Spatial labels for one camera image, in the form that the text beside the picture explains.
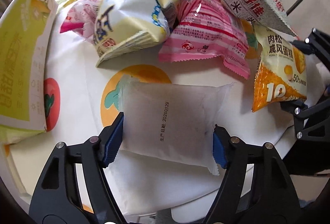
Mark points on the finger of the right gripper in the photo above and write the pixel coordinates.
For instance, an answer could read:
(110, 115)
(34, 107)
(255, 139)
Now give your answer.
(310, 153)
(317, 43)

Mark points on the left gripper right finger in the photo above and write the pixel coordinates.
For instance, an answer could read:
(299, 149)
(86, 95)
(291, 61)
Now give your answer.
(273, 198)

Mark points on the orange white cake packet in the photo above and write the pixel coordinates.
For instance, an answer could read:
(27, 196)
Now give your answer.
(281, 74)

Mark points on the translucent white snack packet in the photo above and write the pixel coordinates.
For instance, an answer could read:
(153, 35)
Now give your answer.
(171, 122)

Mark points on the pink white small snack packet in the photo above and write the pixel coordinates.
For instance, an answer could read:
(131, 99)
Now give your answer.
(81, 19)

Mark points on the cream white blue snack bag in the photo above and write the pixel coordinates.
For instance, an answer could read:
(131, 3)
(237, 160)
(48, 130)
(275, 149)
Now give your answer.
(124, 26)

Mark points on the white fruit print blanket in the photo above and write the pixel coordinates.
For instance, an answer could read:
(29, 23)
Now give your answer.
(80, 99)

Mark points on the pink striped snack packet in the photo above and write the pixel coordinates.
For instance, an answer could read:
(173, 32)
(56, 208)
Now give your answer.
(207, 30)

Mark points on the green white cardboard box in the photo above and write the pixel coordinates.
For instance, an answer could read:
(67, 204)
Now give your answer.
(25, 32)

